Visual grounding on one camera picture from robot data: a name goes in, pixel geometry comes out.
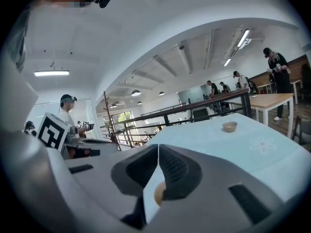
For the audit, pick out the grey chair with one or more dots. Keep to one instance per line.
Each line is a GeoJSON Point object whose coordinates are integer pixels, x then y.
{"type": "Point", "coordinates": [301, 130]}

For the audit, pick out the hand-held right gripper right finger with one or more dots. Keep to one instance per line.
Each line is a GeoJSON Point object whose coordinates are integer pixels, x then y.
{"type": "Point", "coordinates": [206, 178]}

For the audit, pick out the light blue floral tablecloth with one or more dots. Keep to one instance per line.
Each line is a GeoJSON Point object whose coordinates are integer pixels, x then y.
{"type": "Point", "coordinates": [218, 144]}

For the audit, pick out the person's grey shirt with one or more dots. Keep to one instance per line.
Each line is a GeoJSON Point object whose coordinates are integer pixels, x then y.
{"type": "Point", "coordinates": [20, 45]}

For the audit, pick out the black railing with wooden handrail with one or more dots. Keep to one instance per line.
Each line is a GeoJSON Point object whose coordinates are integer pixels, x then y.
{"type": "Point", "coordinates": [247, 105]}

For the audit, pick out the long ceiling light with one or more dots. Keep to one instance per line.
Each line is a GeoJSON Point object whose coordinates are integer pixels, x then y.
{"type": "Point", "coordinates": [227, 62]}
{"type": "Point", "coordinates": [51, 73]}
{"type": "Point", "coordinates": [243, 38]}

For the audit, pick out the wooden table with white legs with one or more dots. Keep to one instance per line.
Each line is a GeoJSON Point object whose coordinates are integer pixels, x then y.
{"type": "Point", "coordinates": [267, 98]}

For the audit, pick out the brown wooden coat stand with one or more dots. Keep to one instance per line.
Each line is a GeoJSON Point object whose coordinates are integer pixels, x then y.
{"type": "Point", "coordinates": [111, 122]}

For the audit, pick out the brown bowl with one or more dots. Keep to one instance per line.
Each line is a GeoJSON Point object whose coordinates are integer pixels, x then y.
{"type": "Point", "coordinates": [229, 127]}
{"type": "Point", "coordinates": [159, 193]}

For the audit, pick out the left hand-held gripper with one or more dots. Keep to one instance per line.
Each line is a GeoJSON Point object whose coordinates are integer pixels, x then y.
{"type": "Point", "coordinates": [52, 130]}

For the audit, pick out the dome pendant lamp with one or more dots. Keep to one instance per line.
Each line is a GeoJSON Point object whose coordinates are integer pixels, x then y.
{"type": "Point", "coordinates": [136, 93]}
{"type": "Point", "coordinates": [161, 93]}

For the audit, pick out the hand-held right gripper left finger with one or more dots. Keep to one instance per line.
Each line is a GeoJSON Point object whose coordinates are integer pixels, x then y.
{"type": "Point", "coordinates": [116, 178]}

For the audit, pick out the ceiling dome sensor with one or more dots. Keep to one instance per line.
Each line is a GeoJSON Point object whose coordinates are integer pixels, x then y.
{"type": "Point", "coordinates": [181, 47]}

